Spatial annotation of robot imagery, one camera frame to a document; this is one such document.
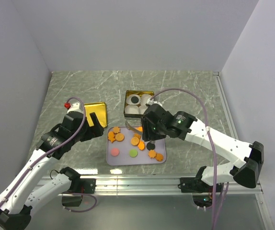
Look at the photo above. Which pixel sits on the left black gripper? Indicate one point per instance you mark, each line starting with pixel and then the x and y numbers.
pixel 96 131

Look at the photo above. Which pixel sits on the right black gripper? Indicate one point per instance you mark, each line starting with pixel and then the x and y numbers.
pixel 147 133

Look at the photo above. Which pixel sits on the orange waffle round cookie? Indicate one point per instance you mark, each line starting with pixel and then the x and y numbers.
pixel 119 137

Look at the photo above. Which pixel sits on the metal tongs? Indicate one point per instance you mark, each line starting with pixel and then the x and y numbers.
pixel 135 130

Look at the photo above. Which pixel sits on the orange fish cookie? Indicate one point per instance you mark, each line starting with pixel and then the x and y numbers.
pixel 111 136
pixel 139 128
pixel 141 145

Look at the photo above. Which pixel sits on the black round cookie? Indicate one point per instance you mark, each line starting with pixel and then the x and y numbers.
pixel 135 99
pixel 150 146

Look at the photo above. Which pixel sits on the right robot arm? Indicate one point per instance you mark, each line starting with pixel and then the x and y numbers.
pixel 245 160

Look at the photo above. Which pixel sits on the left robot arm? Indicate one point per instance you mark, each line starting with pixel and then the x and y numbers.
pixel 20 200

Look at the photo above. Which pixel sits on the orange flower cookie top-left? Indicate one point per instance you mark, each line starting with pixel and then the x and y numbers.
pixel 116 129

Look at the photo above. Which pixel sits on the orange fish cookie top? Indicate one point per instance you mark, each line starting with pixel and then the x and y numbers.
pixel 139 128

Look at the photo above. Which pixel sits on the gold tin lid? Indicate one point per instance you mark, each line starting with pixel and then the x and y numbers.
pixel 99 108

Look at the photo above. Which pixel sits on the white paper cup bottom-right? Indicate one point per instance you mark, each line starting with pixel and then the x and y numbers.
pixel 142 109

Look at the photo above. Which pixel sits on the orange swirl cookie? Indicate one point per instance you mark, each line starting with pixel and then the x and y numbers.
pixel 137 135

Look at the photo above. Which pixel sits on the white paper cup top-right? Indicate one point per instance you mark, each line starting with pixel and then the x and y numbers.
pixel 144 99

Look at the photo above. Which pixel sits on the pink round cookie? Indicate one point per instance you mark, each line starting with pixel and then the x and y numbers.
pixel 115 152

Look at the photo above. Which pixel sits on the orange waffle cookie centre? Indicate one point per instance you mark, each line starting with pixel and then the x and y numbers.
pixel 135 141

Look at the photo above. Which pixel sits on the white paper cup bottom-left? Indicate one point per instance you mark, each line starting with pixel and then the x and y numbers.
pixel 132 110

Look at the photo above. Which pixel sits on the orange flower cookie lower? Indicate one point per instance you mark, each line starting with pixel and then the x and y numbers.
pixel 152 154

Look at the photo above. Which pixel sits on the lavender tray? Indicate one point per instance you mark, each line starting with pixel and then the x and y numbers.
pixel 125 146

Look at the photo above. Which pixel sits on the orange flower cookie corner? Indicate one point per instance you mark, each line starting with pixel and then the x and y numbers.
pixel 159 157

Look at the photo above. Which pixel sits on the white paper cup top-left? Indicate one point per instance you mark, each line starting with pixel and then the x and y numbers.
pixel 128 99

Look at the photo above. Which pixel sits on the green round cookie lower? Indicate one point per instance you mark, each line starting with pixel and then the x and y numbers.
pixel 133 153

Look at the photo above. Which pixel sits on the gold cookie tin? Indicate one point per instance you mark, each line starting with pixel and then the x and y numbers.
pixel 140 93

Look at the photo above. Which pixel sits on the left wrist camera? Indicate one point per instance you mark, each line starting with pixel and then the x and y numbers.
pixel 74 107

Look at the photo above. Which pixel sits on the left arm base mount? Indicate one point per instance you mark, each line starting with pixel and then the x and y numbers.
pixel 84 187

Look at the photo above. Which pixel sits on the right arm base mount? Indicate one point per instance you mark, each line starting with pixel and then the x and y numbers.
pixel 202 193

